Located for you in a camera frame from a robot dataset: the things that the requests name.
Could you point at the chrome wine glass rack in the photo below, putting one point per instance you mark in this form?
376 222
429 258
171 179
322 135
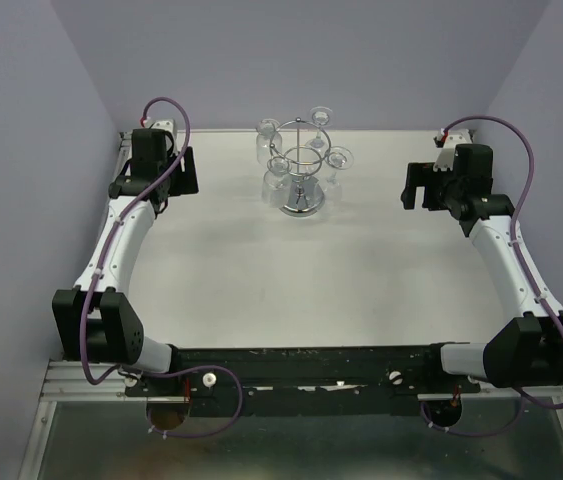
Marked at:
306 195

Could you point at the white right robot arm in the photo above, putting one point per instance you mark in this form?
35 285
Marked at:
528 350

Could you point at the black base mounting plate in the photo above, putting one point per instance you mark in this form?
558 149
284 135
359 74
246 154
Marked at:
308 381

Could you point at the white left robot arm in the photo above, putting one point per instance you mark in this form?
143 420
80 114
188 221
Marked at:
94 318

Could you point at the etched front wine glass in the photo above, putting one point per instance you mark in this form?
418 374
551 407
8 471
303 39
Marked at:
276 183

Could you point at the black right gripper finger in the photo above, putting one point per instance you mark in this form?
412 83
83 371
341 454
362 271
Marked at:
408 195
415 174

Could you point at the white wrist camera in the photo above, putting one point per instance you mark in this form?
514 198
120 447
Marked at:
169 125
446 143

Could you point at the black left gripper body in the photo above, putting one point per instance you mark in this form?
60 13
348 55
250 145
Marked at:
176 180

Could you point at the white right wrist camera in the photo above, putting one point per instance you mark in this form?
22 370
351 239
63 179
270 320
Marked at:
446 143

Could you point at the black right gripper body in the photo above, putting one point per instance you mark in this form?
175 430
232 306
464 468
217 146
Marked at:
440 187

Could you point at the aluminium extrusion rail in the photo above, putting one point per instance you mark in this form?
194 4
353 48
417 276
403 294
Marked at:
65 382

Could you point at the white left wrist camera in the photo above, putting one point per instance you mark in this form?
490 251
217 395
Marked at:
169 125

